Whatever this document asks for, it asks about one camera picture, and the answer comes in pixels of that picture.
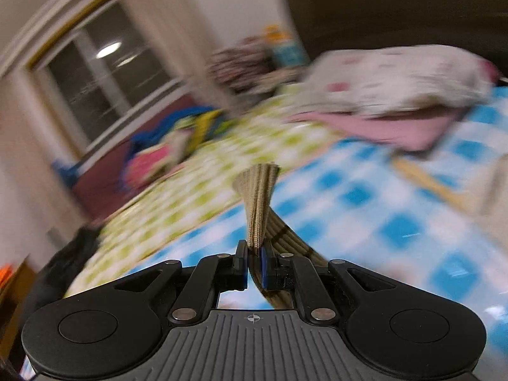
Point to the beige ribbed sweater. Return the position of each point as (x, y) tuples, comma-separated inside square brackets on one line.
[(258, 198)]

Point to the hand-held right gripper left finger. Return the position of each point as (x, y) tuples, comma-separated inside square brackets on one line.
[(243, 270)]

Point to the black jacket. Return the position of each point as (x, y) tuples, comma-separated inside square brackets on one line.
[(63, 270)]

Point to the maroon bed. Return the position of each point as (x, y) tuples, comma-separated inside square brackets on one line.
[(99, 182)]

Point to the beige curtain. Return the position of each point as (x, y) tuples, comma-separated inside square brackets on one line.
[(174, 27)]

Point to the white floral pillow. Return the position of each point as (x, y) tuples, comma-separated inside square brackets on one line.
[(397, 75)]

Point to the pink cloth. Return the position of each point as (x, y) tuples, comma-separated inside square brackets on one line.
[(381, 127)]

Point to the brown patterned cloth bundle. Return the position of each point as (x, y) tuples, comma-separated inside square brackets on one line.
[(238, 61)]

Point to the dark headboard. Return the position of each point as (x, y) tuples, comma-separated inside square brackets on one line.
[(377, 8)]

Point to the blue cloth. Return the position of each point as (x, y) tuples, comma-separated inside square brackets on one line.
[(65, 170)]

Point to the blue and yellow bottle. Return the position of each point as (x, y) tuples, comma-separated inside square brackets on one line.
[(283, 49)]

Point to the wooden cabinet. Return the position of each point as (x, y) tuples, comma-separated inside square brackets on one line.
[(16, 305)]

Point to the orange cloth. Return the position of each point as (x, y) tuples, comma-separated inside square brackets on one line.
[(4, 276)]

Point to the blue checked bed sheet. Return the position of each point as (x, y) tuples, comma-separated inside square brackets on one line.
[(357, 210)]

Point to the green checked bed sheet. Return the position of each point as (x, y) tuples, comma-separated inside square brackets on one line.
[(206, 166)]

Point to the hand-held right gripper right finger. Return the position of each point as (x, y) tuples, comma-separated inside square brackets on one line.
[(264, 270)]

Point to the pile of colourful clothes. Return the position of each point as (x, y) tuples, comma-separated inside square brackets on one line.
[(170, 143)]

